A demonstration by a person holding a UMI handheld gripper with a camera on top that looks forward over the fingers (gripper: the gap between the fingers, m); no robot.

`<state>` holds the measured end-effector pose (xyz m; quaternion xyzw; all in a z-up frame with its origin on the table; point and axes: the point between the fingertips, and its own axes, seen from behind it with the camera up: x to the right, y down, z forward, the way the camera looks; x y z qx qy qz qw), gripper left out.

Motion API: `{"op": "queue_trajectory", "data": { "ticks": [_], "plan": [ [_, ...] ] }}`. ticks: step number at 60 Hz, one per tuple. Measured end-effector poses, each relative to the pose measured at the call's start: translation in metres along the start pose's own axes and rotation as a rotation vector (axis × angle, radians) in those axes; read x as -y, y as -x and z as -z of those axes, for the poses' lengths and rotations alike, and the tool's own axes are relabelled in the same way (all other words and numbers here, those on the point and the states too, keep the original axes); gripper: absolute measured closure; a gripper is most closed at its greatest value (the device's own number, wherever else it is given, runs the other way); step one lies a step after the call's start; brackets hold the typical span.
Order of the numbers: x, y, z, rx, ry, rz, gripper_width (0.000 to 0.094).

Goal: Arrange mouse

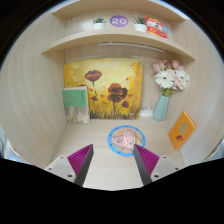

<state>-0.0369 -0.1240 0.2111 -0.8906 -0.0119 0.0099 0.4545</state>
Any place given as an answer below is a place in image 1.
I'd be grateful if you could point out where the pink computer mouse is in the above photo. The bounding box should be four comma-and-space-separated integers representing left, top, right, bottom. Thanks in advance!
122, 129, 137, 150

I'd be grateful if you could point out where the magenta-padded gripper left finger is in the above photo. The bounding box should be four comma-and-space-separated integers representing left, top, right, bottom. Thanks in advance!
44, 143, 95, 187

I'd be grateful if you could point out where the yellow poppy flower painting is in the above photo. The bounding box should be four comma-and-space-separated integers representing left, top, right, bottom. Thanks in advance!
63, 58, 144, 120

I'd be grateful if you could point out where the green-covered book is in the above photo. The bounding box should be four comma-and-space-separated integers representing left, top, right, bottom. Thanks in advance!
62, 86, 91, 125

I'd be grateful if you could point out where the pale teal vase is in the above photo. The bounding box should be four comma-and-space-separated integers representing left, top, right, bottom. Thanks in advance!
152, 94, 170, 122

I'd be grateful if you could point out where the round cartoon-print mouse pad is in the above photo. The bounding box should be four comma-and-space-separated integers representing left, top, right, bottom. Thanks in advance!
107, 124, 147, 157

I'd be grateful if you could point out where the white power strip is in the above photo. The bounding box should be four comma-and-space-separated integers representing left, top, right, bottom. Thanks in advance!
138, 105, 154, 118

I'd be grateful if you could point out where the pink and white flower bouquet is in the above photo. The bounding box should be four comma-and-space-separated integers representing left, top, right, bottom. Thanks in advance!
152, 59, 191, 98

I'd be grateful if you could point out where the white light bar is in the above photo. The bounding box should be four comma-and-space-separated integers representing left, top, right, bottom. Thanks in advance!
97, 41, 167, 61

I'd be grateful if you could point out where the orange book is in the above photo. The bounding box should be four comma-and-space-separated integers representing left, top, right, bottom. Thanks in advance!
167, 110, 198, 151

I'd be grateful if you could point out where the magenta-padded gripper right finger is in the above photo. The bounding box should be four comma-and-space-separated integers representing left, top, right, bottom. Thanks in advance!
133, 144, 181, 186

